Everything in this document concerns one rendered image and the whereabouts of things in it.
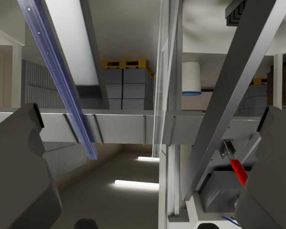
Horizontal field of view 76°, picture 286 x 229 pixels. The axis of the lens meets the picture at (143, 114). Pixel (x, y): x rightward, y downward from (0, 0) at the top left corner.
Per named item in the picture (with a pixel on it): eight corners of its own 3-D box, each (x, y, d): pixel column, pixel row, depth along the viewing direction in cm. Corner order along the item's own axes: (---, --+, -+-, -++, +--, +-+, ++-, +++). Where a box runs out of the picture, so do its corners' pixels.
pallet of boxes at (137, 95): (154, 75, 443) (153, 126, 442) (121, 76, 458) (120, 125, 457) (145, 58, 318) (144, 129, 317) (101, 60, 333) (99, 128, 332)
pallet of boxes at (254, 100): (268, 86, 566) (268, 128, 565) (238, 86, 582) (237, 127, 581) (295, 77, 435) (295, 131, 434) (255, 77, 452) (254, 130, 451)
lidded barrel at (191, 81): (177, 68, 377) (177, 96, 377) (175, 62, 333) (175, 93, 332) (201, 67, 366) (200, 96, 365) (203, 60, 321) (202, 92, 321)
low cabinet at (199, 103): (177, 96, 889) (176, 113, 888) (176, 89, 661) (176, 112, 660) (216, 96, 856) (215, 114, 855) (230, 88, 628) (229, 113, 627)
